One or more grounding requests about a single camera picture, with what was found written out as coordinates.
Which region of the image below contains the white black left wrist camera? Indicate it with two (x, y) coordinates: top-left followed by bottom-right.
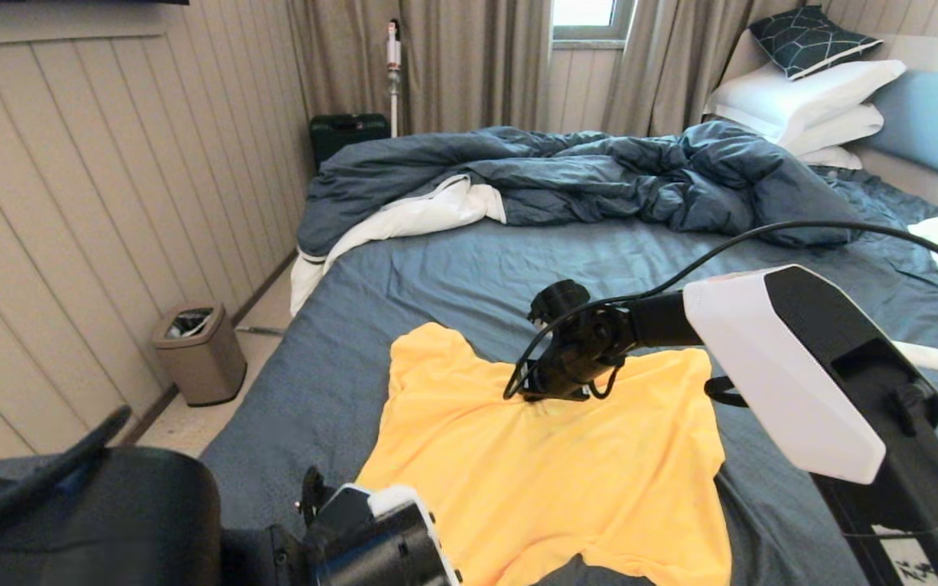
(300, 466), (463, 586)

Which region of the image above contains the grey framed window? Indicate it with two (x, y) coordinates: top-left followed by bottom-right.
(551, 0), (637, 41)

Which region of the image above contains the dark green hard case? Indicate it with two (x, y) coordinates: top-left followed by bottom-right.
(310, 114), (391, 171)

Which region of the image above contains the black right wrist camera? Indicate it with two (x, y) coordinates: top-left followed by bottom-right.
(528, 279), (592, 325)

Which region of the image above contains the dark patterned cushion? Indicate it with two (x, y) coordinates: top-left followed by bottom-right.
(749, 6), (885, 82)

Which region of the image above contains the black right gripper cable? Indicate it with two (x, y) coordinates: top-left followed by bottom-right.
(503, 220), (938, 514)

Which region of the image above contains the beige trash bin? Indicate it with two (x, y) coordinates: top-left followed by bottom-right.
(151, 303), (248, 407)

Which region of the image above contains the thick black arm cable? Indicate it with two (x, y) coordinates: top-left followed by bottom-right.
(0, 405), (133, 542)

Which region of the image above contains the dark blue duvet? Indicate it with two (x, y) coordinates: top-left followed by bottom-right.
(290, 120), (869, 314)

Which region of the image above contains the white remote control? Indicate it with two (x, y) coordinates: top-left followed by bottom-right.
(892, 340), (938, 374)

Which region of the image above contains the white stick vacuum cleaner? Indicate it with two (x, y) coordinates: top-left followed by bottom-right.
(385, 19), (402, 138)

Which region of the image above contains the bed with blue sheet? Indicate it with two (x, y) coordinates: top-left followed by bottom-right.
(200, 167), (938, 586)

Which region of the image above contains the beige window curtain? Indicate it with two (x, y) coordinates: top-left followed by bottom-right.
(602, 0), (804, 136)
(287, 0), (553, 136)

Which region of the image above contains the yellow polo shirt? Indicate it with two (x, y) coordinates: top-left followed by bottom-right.
(353, 322), (733, 586)

